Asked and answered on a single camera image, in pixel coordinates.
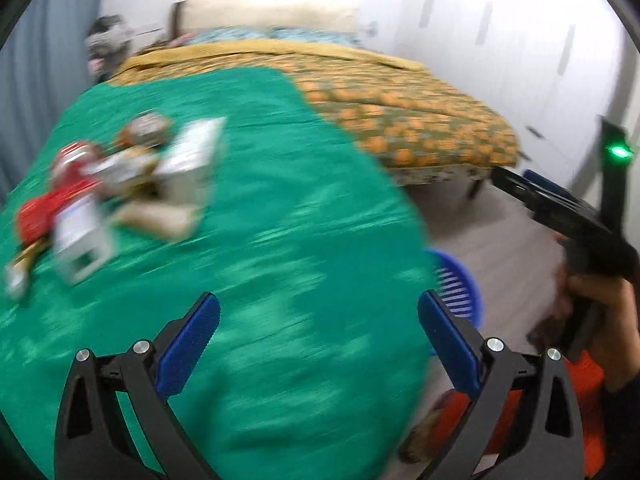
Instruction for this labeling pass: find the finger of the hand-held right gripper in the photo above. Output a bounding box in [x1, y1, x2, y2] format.
[491, 166, 553, 213]
[522, 169, 577, 202]

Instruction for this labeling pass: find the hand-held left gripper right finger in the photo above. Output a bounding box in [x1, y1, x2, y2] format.
[417, 289, 586, 480]

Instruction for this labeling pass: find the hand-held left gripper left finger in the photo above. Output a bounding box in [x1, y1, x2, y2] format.
[54, 291, 222, 480]

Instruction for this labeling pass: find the blue plastic basket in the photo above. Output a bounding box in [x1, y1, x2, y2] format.
[424, 247, 485, 361]

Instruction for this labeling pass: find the pale snack bag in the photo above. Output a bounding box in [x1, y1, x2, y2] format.
[112, 200, 198, 241]

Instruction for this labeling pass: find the crushed red can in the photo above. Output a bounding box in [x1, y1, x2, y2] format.
[16, 185, 97, 248]

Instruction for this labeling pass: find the person's right hand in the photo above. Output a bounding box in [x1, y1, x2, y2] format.
[557, 265, 640, 392]

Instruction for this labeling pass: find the brown slipper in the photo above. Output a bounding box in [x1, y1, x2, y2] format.
[399, 400, 453, 463]

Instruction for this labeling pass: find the white wardrobe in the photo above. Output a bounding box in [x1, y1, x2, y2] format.
[394, 0, 632, 192]

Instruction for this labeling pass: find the orange pumpkin print bedspread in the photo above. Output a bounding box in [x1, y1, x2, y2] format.
[107, 40, 521, 173]

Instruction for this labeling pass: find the white carton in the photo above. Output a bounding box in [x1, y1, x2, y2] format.
[155, 116, 228, 206]
[50, 200, 117, 286]

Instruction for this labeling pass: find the green patterned blanket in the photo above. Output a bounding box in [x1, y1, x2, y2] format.
[0, 67, 436, 480]

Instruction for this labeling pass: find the orange plastic stool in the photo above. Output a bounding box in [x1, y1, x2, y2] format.
[440, 350, 608, 480]

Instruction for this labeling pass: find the silver crumpled wrapper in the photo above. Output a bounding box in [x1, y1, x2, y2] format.
[95, 147, 161, 193]

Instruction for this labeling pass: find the red and white packet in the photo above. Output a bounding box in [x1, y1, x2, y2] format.
[52, 142, 103, 183]

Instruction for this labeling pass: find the orange drink can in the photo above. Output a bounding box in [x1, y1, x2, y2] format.
[117, 112, 175, 150]

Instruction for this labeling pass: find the blue patterned pillow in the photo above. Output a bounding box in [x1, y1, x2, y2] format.
[189, 25, 357, 47]

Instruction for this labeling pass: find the grey curtain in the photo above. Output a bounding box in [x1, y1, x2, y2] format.
[0, 0, 107, 198]

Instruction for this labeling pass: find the pile of clothes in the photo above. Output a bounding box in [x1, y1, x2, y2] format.
[84, 15, 132, 82]

